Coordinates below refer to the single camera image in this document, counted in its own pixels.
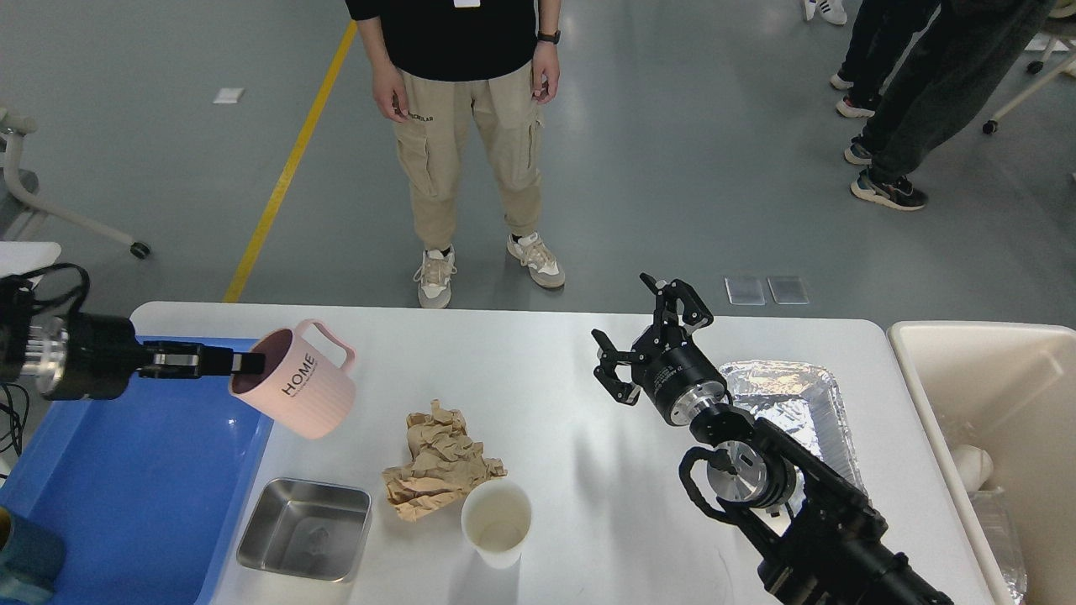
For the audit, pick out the crumpled brown paper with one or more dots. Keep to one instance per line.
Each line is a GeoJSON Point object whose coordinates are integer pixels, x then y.
{"type": "Point", "coordinates": [446, 464]}

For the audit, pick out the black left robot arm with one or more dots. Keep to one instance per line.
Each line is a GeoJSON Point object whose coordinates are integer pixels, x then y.
{"type": "Point", "coordinates": [31, 298]}

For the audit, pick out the blue plastic tray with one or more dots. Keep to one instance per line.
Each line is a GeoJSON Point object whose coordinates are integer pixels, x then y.
{"type": "Point", "coordinates": [146, 491]}

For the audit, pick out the square steel tray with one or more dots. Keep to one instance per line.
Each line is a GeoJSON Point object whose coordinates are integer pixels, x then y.
{"type": "Point", "coordinates": [306, 529]}

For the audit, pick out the bystander in dark trousers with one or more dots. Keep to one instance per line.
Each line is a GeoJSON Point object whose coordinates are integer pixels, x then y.
{"type": "Point", "coordinates": [945, 80]}

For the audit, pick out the grey chair base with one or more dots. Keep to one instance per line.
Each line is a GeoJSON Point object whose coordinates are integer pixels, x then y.
{"type": "Point", "coordinates": [15, 128]}

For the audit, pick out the clear plastic bottle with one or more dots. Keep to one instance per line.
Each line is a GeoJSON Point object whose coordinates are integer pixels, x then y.
{"type": "Point", "coordinates": [993, 511]}

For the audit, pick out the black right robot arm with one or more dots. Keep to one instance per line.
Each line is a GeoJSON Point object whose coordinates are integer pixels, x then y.
{"type": "Point", "coordinates": [819, 537]}

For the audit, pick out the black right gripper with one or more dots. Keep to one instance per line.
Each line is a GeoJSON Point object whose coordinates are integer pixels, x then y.
{"type": "Point", "coordinates": [679, 380]}

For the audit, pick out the beige plastic bin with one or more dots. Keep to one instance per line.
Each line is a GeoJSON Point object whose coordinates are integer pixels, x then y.
{"type": "Point", "coordinates": [1008, 389]}

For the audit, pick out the person in beige trousers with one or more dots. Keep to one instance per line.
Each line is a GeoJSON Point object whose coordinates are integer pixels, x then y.
{"type": "Point", "coordinates": [440, 68]}

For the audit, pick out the aluminium foil tray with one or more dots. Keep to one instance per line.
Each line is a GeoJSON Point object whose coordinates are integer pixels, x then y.
{"type": "Point", "coordinates": [803, 400]}

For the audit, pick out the white paper cup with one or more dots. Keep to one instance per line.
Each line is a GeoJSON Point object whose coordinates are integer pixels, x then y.
{"type": "Point", "coordinates": [496, 520]}

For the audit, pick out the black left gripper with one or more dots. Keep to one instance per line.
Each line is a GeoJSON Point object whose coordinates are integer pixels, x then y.
{"type": "Point", "coordinates": [93, 356]}

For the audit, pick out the pink ribbed mug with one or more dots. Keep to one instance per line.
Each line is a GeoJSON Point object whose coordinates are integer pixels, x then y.
{"type": "Point", "coordinates": [299, 387]}

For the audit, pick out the white side table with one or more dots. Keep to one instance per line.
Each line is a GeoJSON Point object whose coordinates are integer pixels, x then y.
{"type": "Point", "coordinates": [24, 256]}

